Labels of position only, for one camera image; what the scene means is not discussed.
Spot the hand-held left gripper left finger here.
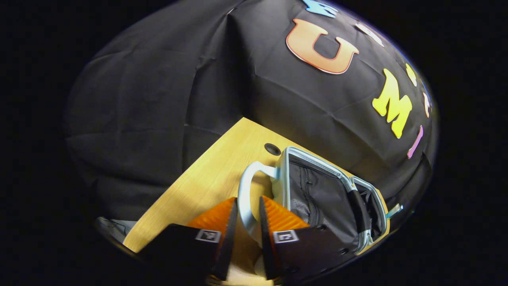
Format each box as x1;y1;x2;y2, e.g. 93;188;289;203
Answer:
137;197;239;282

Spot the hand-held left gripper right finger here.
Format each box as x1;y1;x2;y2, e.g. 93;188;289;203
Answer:
259;195;362;283

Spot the light blue small suitcase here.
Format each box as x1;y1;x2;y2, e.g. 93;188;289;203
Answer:
237;146;391;278

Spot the black backdrop cloth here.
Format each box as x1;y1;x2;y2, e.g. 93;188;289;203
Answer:
63;0;437;223

